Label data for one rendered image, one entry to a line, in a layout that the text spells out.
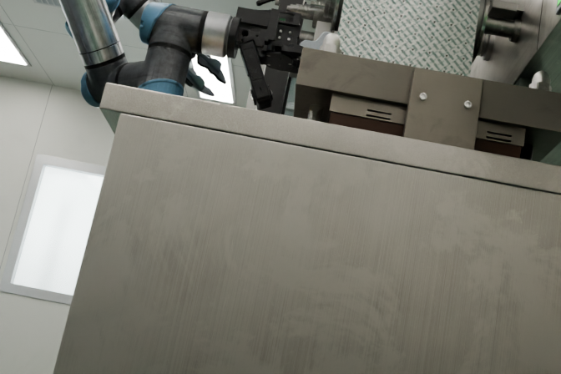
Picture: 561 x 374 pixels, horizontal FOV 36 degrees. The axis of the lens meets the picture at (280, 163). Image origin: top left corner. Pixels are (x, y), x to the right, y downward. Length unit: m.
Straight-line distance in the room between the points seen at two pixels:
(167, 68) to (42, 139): 6.10
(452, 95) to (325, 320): 0.38
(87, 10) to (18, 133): 6.10
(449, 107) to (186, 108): 0.37
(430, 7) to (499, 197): 0.48
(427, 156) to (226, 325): 0.35
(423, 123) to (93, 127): 6.34
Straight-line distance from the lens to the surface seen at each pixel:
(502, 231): 1.18
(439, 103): 1.25
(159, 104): 1.20
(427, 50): 1.52
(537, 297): 1.18
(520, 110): 1.30
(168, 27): 1.49
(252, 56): 1.48
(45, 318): 7.21
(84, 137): 7.46
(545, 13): 1.46
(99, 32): 1.54
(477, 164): 1.19
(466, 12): 1.57
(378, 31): 1.52
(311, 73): 1.27
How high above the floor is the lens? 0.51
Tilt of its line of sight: 16 degrees up
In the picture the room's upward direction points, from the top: 11 degrees clockwise
